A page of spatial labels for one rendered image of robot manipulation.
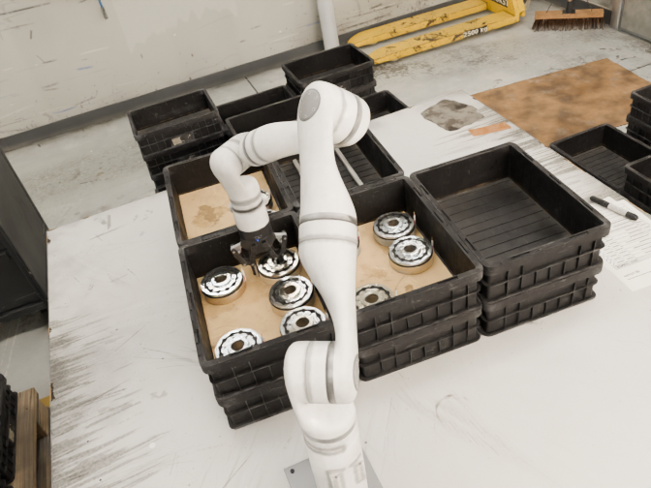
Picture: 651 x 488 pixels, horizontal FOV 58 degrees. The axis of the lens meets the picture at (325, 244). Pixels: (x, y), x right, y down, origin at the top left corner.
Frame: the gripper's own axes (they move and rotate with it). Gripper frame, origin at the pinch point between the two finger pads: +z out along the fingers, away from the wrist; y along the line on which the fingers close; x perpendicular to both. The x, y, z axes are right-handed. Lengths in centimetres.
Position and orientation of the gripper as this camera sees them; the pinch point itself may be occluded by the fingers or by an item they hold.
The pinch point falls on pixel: (265, 266)
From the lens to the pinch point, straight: 142.6
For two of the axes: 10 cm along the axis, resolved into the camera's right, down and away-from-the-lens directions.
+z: 1.5, 7.5, 6.4
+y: 9.6, -2.6, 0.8
